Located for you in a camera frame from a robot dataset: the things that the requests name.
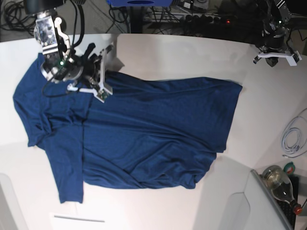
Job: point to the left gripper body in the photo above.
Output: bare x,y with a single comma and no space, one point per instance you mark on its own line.
274,41

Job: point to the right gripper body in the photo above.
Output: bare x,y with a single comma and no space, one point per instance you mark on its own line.
90,65

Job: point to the dark blue t-shirt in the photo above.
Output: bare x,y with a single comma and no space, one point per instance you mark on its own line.
148,134

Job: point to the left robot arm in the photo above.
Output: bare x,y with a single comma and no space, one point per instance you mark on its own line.
277,16

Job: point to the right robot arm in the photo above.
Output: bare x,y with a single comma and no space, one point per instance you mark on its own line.
61,62

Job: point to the green tape roll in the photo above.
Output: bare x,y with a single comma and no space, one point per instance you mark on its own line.
289,168

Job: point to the clear glass bottle red cap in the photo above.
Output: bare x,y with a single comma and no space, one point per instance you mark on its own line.
280,186

